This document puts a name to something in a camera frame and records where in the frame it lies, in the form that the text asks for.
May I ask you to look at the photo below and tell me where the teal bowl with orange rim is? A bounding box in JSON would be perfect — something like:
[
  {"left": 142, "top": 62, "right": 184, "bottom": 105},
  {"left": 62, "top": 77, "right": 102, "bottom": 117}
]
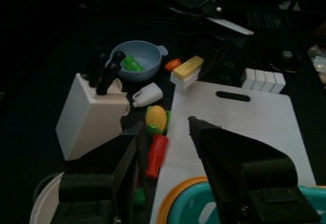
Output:
[{"left": 156, "top": 175, "right": 326, "bottom": 224}]

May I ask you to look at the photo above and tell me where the red toy sausage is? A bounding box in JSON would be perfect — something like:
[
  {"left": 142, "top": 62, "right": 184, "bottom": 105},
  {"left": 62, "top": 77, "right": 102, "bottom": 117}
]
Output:
[{"left": 144, "top": 133, "right": 170, "bottom": 180}]

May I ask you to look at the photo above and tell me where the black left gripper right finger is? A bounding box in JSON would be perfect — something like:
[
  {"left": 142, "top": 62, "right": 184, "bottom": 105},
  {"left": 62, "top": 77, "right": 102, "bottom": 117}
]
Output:
[{"left": 187, "top": 115, "right": 323, "bottom": 224}]

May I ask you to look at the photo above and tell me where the egg sushi toy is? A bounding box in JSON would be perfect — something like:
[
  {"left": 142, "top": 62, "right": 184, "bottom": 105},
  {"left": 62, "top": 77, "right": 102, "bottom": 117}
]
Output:
[{"left": 169, "top": 54, "right": 204, "bottom": 90}]

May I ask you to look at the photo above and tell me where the black knife handle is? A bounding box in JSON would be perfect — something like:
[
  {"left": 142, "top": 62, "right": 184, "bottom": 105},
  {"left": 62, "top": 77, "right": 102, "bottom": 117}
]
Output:
[
  {"left": 94, "top": 51, "right": 126, "bottom": 96},
  {"left": 85, "top": 47, "right": 109, "bottom": 89}
]

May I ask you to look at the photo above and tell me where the white knife block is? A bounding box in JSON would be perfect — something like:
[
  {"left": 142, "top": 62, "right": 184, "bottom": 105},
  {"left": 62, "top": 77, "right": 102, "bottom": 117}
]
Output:
[{"left": 54, "top": 72, "right": 130, "bottom": 162}]

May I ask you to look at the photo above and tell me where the green toy vegetable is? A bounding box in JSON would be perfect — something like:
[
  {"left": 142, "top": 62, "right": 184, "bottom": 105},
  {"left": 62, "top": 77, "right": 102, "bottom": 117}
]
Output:
[{"left": 121, "top": 55, "right": 146, "bottom": 73}]

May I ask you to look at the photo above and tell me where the white sliced block toy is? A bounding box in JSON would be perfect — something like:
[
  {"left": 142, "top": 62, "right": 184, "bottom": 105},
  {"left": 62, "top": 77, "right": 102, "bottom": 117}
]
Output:
[{"left": 239, "top": 68, "right": 285, "bottom": 94}]

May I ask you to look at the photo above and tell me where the light blue toy pot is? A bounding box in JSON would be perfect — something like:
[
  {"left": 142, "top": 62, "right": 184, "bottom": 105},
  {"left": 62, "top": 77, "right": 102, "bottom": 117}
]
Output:
[{"left": 108, "top": 39, "right": 169, "bottom": 83}]

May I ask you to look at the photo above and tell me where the black vented box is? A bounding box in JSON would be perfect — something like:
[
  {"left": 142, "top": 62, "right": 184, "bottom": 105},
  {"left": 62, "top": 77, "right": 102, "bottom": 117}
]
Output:
[{"left": 244, "top": 9, "right": 285, "bottom": 31}]

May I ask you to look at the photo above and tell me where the yellow toy corn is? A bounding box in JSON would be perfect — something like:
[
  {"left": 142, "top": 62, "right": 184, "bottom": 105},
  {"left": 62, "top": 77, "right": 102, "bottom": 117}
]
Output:
[{"left": 144, "top": 105, "right": 172, "bottom": 136}]

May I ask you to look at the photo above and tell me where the white cutting board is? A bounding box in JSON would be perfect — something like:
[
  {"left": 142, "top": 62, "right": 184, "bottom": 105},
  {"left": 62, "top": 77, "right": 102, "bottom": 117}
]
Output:
[{"left": 149, "top": 80, "right": 317, "bottom": 224}]

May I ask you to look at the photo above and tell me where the white toy bottle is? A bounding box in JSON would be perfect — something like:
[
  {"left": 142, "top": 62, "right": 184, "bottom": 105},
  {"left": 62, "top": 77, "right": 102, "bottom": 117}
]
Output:
[{"left": 129, "top": 81, "right": 165, "bottom": 109}]

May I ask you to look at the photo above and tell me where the white plate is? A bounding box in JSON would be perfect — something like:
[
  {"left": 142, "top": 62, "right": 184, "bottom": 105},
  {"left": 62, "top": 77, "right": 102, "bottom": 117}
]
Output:
[{"left": 28, "top": 172, "right": 66, "bottom": 224}]

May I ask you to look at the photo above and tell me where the orange toy tomato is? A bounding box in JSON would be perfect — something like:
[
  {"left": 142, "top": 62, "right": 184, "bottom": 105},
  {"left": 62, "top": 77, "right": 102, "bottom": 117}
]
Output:
[{"left": 164, "top": 58, "right": 183, "bottom": 72}]

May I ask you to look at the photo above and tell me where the small green toy piece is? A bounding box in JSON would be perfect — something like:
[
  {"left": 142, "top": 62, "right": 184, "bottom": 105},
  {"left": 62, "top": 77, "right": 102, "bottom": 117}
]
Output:
[{"left": 133, "top": 188, "right": 148, "bottom": 207}]

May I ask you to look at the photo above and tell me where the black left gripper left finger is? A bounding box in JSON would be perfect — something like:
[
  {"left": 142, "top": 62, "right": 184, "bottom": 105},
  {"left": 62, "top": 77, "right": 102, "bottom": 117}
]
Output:
[{"left": 49, "top": 122, "right": 142, "bottom": 224}]

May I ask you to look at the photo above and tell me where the black round knob device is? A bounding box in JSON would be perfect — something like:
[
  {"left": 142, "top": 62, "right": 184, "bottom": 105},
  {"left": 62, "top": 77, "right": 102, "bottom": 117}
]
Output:
[{"left": 268, "top": 49, "right": 308, "bottom": 74}]

